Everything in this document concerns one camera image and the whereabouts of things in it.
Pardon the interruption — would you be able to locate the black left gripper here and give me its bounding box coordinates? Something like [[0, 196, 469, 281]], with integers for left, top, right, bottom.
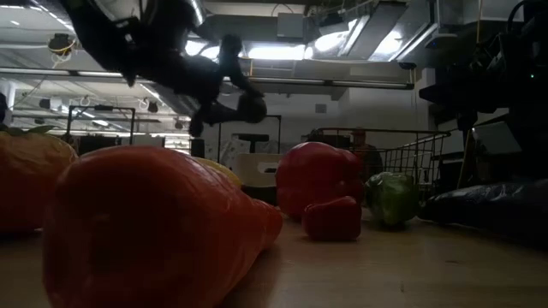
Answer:
[[123, 33, 269, 139]]

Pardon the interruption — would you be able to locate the yellow lemon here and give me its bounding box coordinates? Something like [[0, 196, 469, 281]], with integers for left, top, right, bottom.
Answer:
[[193, 156, 243, 189]]

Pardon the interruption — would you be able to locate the large red bell pepper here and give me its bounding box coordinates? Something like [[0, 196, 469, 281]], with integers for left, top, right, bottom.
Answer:
[[275, 141, 366, 222]]

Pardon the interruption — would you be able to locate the light green bumpy vegetable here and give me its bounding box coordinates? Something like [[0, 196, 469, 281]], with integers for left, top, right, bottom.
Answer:
[[364, 171, 421, 228]]

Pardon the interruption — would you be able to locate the dark purple eggplant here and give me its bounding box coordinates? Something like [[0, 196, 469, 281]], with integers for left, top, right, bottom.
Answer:
[[420, 178, 548, 247]]

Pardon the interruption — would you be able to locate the small dark red pepper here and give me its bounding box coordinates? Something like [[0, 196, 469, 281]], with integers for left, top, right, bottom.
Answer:
[[301, 195, 363, 242]]

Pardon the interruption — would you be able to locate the orange carrot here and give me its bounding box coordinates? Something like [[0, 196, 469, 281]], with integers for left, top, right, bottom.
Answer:
[[41, 144, 284, 308]]

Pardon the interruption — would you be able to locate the orange tomato with green stem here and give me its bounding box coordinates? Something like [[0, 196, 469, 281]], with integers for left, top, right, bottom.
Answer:
[[0, 123, 80, 235]]

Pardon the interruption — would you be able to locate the white panel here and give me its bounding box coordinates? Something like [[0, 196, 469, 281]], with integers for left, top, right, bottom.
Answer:
[[472, 121, 524, 156]]

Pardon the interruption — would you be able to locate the grey ceiling box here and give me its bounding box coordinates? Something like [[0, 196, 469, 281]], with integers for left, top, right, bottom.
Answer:
[[276, 12, 306, 40]]

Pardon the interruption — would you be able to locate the metal wire basket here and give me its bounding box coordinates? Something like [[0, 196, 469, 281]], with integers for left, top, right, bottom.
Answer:
[[306, 127, 452, 202]]

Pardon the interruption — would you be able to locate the yellow hanging cable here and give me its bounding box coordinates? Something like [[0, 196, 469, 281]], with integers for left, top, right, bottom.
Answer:
[[475, 0, 484, 44]]

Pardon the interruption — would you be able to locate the large metal ventilation duct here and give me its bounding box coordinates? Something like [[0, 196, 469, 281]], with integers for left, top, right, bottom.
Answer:
[[307, 0, 442, 63]]

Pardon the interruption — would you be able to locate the silver round ceiling duct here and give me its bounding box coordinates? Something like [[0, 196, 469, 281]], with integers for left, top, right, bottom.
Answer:
[[188, 0, 207, 27]]

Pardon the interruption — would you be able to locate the black ceiling cable reel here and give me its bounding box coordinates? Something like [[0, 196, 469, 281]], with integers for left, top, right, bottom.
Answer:
[[46, 32, 79, 57]]

